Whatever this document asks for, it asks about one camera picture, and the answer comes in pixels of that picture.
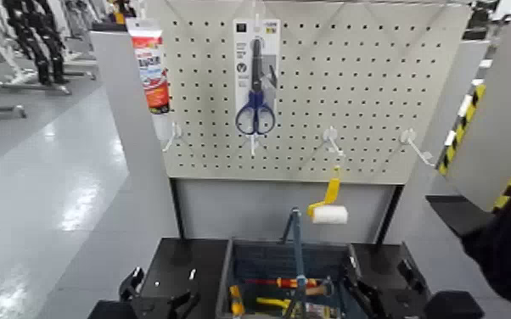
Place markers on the black bulky dark mass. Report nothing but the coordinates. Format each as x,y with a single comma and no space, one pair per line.
509,249

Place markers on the black background robot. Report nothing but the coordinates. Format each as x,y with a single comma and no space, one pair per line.
37,40

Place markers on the beige perforated pegboard panel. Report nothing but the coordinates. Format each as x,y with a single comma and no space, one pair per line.
353,89

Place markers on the grey lower back panel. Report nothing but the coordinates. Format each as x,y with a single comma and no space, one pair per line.
246,209

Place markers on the yellow black stubby tool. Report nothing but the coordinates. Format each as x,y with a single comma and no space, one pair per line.
236,303

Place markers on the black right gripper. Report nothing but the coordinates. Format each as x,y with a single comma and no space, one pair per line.
402,305

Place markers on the white metal wheeled stand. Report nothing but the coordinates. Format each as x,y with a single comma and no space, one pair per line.
10,80

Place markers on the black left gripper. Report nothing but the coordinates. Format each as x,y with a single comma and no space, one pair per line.
148,308

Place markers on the white partition panel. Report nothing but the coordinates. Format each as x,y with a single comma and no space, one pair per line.
130,133

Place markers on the red white adhesive tube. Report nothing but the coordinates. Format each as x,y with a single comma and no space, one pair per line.
152,67

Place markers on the dark background machine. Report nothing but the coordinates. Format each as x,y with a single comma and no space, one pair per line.
480,20

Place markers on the grey-blue plastic crate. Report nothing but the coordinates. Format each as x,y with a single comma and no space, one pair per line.
224,276

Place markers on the white pegboard hook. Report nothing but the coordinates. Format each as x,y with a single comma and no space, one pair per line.
332,138
253,143
413,144
173,133

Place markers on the red yellow screwdriver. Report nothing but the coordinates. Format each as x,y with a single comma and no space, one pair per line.
277,282

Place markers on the grey partition with hazard tape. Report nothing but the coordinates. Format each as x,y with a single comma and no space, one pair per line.
496,111

